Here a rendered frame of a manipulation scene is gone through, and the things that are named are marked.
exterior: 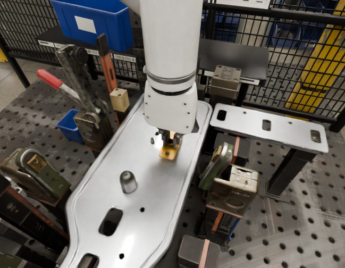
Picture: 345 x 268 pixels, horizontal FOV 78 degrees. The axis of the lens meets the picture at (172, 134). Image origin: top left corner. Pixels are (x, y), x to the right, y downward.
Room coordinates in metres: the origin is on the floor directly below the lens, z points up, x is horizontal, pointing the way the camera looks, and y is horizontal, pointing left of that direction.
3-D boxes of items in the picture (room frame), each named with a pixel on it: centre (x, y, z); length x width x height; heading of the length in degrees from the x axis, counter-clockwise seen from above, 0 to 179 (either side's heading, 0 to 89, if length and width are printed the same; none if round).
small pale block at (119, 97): (0.45, 0.14, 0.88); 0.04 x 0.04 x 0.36; 71
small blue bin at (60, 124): (0.63, 0.41, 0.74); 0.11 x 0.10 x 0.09; 161
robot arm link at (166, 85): (0.32, 0.00, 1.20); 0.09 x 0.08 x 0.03; 71
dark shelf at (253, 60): (0.81, 0.10, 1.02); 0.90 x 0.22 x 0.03; 71
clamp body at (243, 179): (0.21, -0.13, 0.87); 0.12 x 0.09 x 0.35; 71
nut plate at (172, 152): (0.32, 0.00, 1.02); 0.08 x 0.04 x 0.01; 161
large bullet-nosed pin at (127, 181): (0.22, 0.09, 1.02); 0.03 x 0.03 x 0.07
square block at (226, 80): (0.55, -0.16, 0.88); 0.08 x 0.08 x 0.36; 71
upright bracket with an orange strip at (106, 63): (0.48, 0.16, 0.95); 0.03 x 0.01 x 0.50; 161
